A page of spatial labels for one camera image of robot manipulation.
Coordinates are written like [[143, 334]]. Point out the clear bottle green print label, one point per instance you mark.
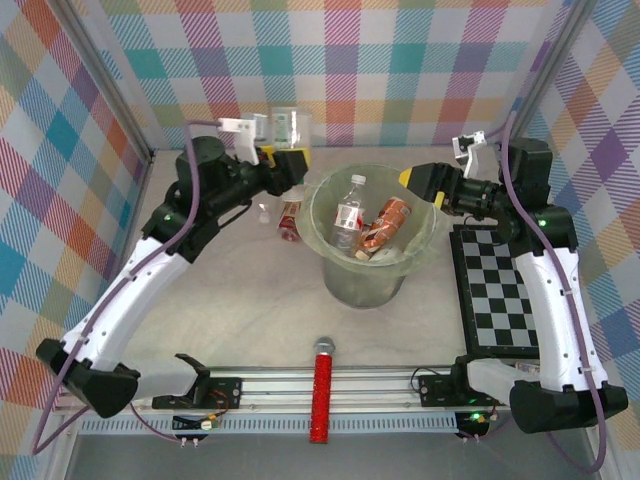
[[295, 127]]

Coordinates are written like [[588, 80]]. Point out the green translucent bin liner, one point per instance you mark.
[[425, 240]]

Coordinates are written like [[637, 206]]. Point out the clear plastic trash bin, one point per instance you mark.
[[365, 290]]

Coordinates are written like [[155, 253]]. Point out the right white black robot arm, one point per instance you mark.
[[550, 320]]

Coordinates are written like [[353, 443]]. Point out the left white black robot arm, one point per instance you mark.
[[125, 300]]

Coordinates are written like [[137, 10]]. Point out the small clear plastic bottle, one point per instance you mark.
[[264, 212]]

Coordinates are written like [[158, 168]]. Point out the black white checkerboard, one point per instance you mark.
[[490, 300]]

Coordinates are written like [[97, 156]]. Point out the playing card box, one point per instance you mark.
[[527, 368]]

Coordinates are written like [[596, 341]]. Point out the small electronics board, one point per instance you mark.
[[197, 422], [475, 420]]

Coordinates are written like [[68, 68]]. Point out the red glitter microphone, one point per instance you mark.
[[322, 395]]

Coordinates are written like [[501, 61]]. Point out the aluminium frame post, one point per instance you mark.
[[107, 80], [547, 75]]

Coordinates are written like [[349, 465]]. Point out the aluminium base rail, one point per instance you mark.
[[350, 387]]

